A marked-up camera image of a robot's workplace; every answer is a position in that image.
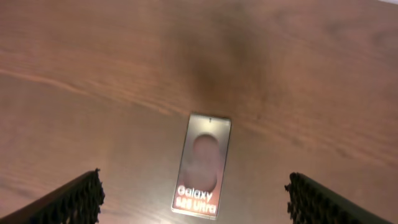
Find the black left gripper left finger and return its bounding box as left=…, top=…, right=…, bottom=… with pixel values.
left=1, top=169, right=105, bottom=224

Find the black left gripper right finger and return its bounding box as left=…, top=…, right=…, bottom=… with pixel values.
left=285, top=172, right=390, bottom=224

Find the Galaxy smartphone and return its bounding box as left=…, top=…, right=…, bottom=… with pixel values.
left=171, top=113, right=232, bottom=220

